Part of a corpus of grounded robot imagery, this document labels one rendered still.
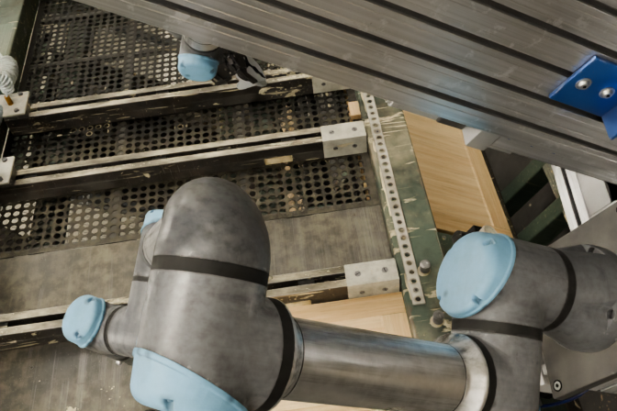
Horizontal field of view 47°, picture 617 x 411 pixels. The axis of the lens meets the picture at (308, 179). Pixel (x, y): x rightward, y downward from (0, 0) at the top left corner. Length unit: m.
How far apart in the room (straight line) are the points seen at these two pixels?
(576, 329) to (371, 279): 0.77
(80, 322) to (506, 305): 0.61
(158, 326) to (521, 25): 0.47
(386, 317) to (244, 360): 1.06
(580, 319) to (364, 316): 0.79
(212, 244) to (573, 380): 0.62
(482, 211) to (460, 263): 1.50
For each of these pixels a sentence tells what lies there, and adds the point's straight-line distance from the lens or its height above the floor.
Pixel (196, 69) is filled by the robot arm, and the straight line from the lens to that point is 1.35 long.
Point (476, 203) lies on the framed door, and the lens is 2.46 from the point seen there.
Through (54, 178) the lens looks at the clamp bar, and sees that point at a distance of 2.12.
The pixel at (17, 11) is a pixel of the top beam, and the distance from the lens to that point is 2.78.
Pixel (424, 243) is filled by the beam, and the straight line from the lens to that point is 1.80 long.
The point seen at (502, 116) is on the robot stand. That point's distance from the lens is 0.90.
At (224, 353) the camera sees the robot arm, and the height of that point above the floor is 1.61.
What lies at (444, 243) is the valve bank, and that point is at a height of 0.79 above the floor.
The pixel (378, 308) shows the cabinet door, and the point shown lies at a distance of 1.73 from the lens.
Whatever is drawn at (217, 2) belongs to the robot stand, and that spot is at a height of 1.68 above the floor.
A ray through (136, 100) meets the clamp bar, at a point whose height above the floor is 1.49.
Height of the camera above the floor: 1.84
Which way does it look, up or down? 24 degrees down
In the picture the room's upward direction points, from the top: 76 degrees counter-clockwise
